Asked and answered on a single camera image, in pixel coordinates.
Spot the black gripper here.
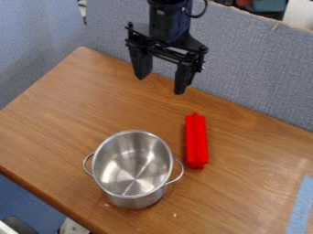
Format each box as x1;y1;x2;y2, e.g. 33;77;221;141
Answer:
124;22;207;95

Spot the blue tape strip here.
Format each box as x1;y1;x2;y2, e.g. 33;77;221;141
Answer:
286;175;313;234

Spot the stainless steel pot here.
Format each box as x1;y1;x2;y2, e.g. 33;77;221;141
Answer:
81;130;184;209

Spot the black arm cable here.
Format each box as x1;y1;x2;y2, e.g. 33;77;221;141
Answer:
182;0;209;19

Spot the red plastic block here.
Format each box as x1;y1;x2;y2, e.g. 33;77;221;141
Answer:
186;112;209;169

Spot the grey fabric partition panel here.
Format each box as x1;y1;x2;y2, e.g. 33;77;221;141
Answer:
87;0;313;132

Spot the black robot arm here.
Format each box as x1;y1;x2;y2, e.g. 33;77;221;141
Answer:
124;0;207;95

